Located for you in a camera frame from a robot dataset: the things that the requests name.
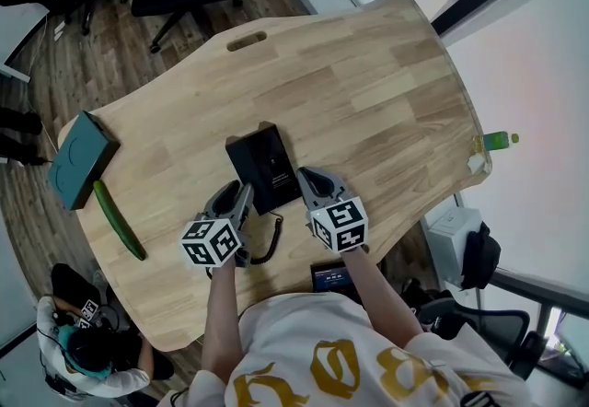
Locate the person's left forearm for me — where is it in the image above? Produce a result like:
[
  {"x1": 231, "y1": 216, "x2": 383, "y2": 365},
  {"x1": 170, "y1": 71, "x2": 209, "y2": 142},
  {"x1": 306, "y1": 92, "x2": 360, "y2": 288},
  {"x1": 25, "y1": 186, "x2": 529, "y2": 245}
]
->
[{"x1": 201, "y1": 262, "x2": 245, "y2": 383}]

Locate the black tablet screen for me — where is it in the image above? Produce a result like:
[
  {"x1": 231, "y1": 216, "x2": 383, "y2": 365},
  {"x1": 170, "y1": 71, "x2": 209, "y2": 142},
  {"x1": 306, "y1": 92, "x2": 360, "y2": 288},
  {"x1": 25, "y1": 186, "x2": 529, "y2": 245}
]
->
[{"x1": 310, "y1": 261, "x2": 355, "y2": 300}]

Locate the white box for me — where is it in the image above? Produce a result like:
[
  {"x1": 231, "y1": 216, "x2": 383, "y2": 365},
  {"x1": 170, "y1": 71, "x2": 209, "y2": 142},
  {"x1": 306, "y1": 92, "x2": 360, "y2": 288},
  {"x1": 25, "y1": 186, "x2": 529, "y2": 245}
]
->
[{"x1": 426, "y1": 206, "x2": 482, "y2": 289}]

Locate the green cucumber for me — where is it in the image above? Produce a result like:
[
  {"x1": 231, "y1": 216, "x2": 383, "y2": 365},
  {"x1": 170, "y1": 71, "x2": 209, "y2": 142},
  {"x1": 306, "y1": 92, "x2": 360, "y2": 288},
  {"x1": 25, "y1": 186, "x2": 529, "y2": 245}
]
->
[{"x1": 92, "y1": 180, "x2": 147, "y2": 262}]

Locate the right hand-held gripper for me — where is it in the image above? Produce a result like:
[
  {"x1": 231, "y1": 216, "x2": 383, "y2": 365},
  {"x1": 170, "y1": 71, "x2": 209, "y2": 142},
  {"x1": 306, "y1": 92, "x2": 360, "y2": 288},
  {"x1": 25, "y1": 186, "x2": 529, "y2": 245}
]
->
[{"x1": 296, "y1": 167, "x2": 369, "y2": 254}]

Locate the green drink bottle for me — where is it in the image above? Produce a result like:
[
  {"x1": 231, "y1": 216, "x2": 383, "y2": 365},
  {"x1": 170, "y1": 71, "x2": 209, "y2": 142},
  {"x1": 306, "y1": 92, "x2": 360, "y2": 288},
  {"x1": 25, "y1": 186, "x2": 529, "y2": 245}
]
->
[{"x1": 482, "y1": 131, "x2": 520, "y2": 152}]

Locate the black telephone handset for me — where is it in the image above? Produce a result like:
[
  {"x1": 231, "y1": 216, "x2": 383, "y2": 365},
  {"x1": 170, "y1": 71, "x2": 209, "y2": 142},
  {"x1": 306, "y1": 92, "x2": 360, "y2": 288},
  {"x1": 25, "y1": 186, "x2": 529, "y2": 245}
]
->
[{"x1": 225, "y1": 136, "x2": 277, "y2": 216}]

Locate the teal flat box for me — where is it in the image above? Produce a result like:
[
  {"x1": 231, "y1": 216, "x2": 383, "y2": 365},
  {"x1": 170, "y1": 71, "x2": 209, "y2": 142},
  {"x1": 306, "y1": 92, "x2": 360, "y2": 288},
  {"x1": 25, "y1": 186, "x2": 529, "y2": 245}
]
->
[{"x1": 46, "y1": 110, "x2": 121, "y2": 212}]

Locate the white desk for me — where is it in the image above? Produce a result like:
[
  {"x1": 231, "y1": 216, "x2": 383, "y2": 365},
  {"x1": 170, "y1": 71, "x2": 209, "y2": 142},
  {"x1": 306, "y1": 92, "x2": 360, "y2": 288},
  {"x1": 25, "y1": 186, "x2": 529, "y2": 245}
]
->
[{"x1": 0, "y1": 63, "x2": 31, "y2": 84}]

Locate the person's right forearm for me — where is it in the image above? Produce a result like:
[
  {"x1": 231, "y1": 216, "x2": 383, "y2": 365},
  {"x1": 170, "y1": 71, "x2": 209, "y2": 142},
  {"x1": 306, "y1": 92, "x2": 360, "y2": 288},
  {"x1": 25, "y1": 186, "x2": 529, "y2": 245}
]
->
[{"x1": 341, "y1": 248, "x2": 424, "y2": 349}]

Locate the person's white printed shirt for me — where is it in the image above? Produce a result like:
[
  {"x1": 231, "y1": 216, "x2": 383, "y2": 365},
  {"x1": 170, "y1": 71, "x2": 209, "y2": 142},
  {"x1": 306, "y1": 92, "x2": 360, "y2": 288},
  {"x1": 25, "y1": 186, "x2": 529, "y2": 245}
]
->
[{"x1": 158, "y1": 292, "x2": 535, "y2": 407}]

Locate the black desk telephone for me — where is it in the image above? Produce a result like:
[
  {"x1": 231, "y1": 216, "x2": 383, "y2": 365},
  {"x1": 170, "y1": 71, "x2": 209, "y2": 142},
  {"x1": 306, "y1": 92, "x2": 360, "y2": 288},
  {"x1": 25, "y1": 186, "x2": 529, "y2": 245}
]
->
[{"x1": 238, "y1": 121, "x2": 304, "y2": 213}]

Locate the black mesh chair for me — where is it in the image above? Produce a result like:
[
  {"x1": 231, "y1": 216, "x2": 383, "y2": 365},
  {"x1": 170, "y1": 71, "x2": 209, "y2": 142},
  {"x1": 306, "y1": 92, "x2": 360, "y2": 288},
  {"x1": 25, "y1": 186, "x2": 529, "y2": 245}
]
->
[{"x1": 416, "y1": 289, "x2": 589, "y2": 381}]

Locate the black backpack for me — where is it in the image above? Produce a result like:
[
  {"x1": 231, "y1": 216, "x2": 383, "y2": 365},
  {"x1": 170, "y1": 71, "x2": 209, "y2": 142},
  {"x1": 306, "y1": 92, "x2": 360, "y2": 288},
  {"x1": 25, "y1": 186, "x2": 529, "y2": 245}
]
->
[{"x1": 461, "y1": 220, "x2": 502, "y2": 291}]

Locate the black coiled phone cord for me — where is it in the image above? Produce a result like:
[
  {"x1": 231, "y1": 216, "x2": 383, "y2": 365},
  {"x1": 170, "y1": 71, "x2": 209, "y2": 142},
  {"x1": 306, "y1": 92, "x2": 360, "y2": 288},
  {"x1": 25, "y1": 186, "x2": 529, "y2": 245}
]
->
[{"x1": 248, "y1": 210, "x2": 283, "y2": 266}]

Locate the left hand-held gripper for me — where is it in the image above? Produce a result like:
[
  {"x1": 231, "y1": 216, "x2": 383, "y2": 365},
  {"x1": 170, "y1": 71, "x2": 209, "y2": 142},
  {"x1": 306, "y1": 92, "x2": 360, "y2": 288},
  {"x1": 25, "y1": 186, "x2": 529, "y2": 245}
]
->
[{"x1": 180, "y1": 180, "x2": 255, "y2": 268}]

